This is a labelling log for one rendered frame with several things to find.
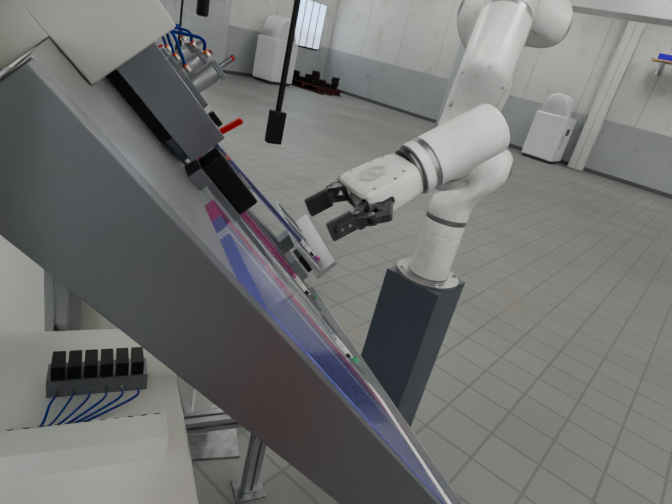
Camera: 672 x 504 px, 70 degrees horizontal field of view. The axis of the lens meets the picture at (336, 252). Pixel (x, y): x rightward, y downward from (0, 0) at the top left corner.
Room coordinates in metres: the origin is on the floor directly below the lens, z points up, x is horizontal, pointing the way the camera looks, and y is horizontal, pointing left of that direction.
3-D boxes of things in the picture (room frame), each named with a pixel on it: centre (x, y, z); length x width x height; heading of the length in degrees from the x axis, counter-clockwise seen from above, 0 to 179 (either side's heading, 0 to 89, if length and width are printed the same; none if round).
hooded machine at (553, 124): (10.81, -3.82, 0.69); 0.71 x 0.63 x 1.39; 55
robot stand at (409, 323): (1.34, -0.28, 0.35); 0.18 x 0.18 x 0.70; 55
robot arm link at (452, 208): (1.33, -0.32, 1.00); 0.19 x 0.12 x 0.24; 76
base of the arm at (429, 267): (1.34, -0.28, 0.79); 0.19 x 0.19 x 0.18
